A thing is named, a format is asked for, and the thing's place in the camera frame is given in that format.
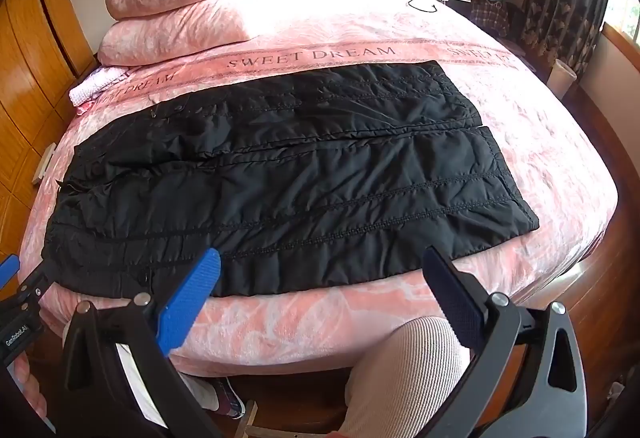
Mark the plaid cloth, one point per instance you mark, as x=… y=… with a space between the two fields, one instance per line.
x=490 y=17

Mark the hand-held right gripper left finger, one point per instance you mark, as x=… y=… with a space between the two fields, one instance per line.
x=192 y=300

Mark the bed with pink bedspread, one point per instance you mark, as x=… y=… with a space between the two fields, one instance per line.
x=350 y=323

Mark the wooden wardrobe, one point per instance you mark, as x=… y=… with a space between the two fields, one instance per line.
x=30 y=67

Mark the white waste bin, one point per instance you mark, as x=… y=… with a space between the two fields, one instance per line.
x=561 y=77

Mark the person's leg in beige trousers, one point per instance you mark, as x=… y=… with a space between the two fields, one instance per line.
x=400 y=383

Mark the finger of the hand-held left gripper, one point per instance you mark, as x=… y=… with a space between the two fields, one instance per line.
x=35 y=280

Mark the plaid slipper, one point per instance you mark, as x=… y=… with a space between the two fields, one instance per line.
x=225 y=398

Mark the small wooden stool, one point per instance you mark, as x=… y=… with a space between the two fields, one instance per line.
x=255 y=420

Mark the white pink folded towel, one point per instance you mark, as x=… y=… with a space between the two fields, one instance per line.
x=97 y=85

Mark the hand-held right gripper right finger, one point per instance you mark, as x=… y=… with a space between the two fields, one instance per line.
x=450 y=290

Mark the person's left hand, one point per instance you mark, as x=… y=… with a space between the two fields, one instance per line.
x=27 y=388

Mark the window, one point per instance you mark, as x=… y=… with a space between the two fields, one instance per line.
x=625 y=12

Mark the black quilted jacket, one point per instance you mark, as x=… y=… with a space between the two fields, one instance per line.
x=280 y=178

